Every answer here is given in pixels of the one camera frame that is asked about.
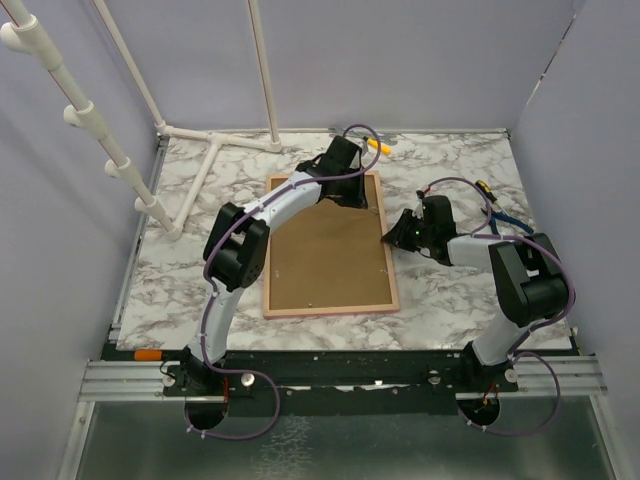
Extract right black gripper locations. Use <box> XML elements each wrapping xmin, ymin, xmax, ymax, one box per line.
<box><xmin>382</xmin><ymin>209</ymin><xmax>434</xmax><ymax>252</ymax></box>

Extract pink picture frame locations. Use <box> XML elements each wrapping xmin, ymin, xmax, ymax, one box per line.
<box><xmin>263</xmin><ymin>171</ymin><xmax>400</xmax><ymax>319</ymax></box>

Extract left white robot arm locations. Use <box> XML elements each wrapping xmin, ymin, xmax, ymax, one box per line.
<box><xmin>186</xmin><ymin>136</ymin><xmax>368</xmax><ymax>395</ymax></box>

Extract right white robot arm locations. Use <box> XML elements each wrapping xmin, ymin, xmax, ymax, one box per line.
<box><xmin>381</xmin><ymin>195</ymin><xmax>575</xmax><ymax>391</ymax></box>

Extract silver wrench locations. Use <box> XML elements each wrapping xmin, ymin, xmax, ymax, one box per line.
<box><xmin>328</xmin><ymin>125</ymin><xmax>398</xmax><ymax>148</ymax></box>

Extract black yellow screwdriver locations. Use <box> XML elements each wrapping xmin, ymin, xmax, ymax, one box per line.
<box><xmin>475</xmin><ymin>180</ymin><xmax>498</xmax><ymax>204</ymax></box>

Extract white pvc pipe rack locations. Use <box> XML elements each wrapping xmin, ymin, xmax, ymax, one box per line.
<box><xmin>1</xmin><ymin>1</ymin><xmax>251</xmax><ymax>253</ymax></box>

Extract yellow handled screwdriver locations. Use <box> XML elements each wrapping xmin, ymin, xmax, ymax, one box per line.
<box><xmin>367</xmin><ymin>138</ymin><xmax>391</xmax><ymax>155</ymax></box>

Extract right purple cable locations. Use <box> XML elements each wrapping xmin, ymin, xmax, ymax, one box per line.
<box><xmin>422</xmin><ymin>177</ymin><xmax>576</xmax><ymax>436</ymax></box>

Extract purple cable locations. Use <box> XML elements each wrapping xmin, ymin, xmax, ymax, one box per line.
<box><xmin>422</xmin><ymin>177</ymin><xmax>576</xmax><ymax>436</ymax></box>
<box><xmin>199</xmin><ymin>123</ymin><xmax>381</xmax><ymax>441</ymax></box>

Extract blue handled pliers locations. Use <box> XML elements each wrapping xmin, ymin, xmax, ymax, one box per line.
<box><xmin>489</xmin><ymin>208</ymin><xmax>535</xmax><ymax>235</ymax></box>

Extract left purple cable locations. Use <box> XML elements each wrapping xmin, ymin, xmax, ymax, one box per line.
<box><xmin>199</xmin><ymin>123</ymin><xmax>381</xmax><ymax>441</ymax></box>

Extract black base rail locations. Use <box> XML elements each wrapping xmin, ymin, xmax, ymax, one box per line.
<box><xmin>163</xmin><ymin>349</ymin><xmax>518</xmax><ymax>417</ymax></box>

